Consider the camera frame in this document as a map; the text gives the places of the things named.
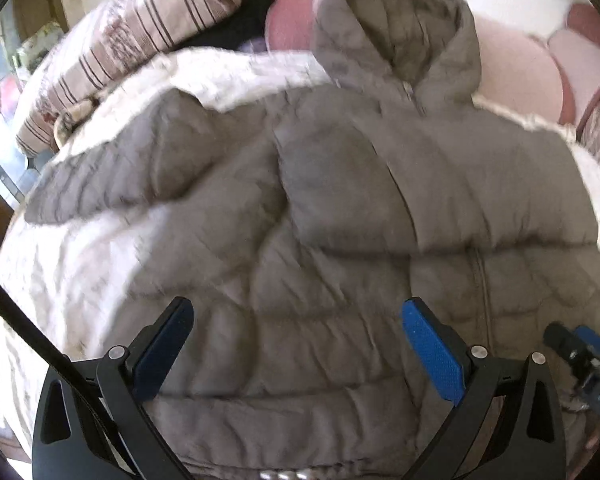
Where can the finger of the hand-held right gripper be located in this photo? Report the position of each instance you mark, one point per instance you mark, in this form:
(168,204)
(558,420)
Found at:
(562,342)
(596,339)

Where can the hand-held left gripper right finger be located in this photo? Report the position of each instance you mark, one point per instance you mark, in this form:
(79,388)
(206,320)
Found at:
(432,352)

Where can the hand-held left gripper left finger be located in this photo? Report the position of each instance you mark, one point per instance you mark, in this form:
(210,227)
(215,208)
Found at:
(164,355)

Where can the grey hooded puffer jacket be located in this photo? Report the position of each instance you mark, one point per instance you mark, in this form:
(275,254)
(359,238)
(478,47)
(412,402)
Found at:
(330,210)

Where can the pink padded headboard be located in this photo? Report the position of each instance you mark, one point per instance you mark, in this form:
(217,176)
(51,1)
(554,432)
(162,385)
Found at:
(520,75)

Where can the wood framed glass door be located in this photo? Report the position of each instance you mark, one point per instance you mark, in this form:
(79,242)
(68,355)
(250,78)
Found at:
(0,85)

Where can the black cloth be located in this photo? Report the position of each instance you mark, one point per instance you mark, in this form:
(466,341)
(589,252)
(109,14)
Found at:
(235,22)

